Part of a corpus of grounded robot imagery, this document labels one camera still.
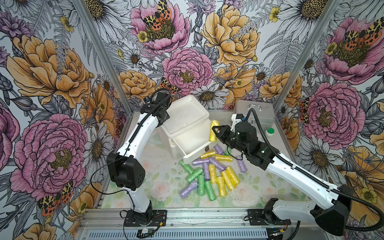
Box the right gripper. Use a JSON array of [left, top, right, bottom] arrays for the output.
[[211, 124, 250, 155]]

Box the yellow roll top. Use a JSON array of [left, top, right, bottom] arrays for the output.
[[209, 120, 220, 143]]

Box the yellow roll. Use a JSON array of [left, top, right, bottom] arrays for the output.
[[209, 120, 220, 143], [217, 176, 228, 198], [200, 151, 216, 159], [221, 170, 235, 192], [226, 167, 240, 186], [215, 154, 233, 162]]

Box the white plastic drawer unit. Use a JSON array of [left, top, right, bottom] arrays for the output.
[[158, 95, 214, 164]]

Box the yellow roll bottom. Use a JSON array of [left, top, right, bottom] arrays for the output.
[[217, 176, 228, 198]]

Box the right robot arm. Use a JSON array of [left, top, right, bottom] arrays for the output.
[[212, 121, 352, 236]]

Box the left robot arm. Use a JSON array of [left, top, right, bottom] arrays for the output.
[[107, 88, 172, 226]]

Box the purple roll top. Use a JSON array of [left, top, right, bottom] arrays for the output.
[[214, 144, 225, 155]]

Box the purple roll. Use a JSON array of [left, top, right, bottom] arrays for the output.
[[214, 144, 225, 155], [180, 181, 198, 199], [236, 155, 248, 173]]

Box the green roll top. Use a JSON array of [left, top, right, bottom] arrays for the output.
[[224, 149, 231, 156]]

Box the green roll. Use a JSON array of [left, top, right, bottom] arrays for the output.
[[224, 149, 231, 156], [179, 160, 195, 175], [198, 175, 205, 197], [205, 180, 217, 202]]

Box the purple roll horizontal middle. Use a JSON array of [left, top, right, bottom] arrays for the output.
[[192, 159, 210, 166]]

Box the purple roll diagonal middle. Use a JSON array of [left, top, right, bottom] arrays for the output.
[[209, 157, 226, 172]]

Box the yellow roll vertical middle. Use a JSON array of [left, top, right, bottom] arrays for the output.
[[209, 164, 217, 184]]

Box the purple roll vertical middle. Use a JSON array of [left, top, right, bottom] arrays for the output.
[[203, 163, 211, 181]]

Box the purple roll far right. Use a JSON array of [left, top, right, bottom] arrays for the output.
[[236, 155, 248, 173]]

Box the white bottle green cap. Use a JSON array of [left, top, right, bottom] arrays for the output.
[[265, 128, 275, 139]]

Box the silver aluminium case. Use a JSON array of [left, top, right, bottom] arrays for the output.
[[234, 100, 276, 131]]

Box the green roll upper left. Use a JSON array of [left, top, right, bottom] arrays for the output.
[[179, 160, 195, 175]]

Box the green roll diagonal left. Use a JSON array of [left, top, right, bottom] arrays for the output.
[[186, 168, 203, 184]]

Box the green roll bottom left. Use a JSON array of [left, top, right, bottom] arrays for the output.
[[198, 175, 205, 197]]

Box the purple roll bottom left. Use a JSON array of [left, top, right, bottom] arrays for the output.
[[180, 181, 198, 199]]

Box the green roll bottom right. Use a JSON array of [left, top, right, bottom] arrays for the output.
[[205, 180, 217, 202]]

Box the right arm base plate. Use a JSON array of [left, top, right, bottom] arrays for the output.
[[244, 198, 291, 226]]

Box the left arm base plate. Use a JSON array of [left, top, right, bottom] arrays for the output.
[[124, 210, 168, 227]]

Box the aluminium front rail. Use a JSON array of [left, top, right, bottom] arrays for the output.
[[76, 208, 336, 240]]

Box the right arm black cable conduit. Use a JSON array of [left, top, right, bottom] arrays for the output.
[[245, 107, 384, 240]]

